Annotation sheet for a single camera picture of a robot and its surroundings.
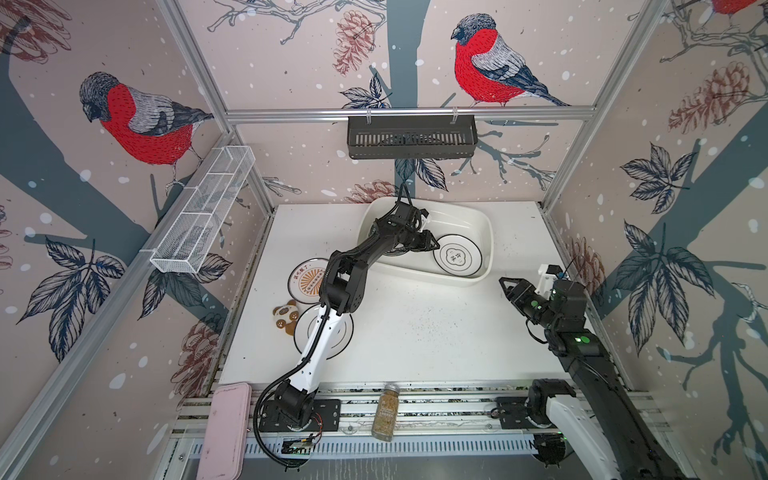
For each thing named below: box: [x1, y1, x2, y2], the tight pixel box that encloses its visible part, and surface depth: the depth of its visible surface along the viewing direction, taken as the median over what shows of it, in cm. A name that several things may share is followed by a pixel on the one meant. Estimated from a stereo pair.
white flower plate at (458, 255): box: [433, 233, 483, 277], surface depth 106 cm
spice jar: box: [371, 384, 400, 442], surface depth 71 cm
